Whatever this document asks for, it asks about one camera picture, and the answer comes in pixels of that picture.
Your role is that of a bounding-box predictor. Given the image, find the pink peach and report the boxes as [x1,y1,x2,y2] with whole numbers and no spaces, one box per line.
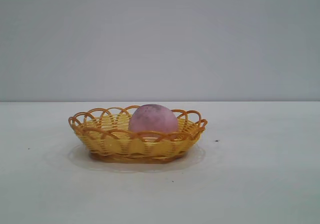
[127,104,180,138]

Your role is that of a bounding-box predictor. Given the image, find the yellow woven plastic basket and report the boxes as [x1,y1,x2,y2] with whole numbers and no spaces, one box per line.
[68,105,209,164]

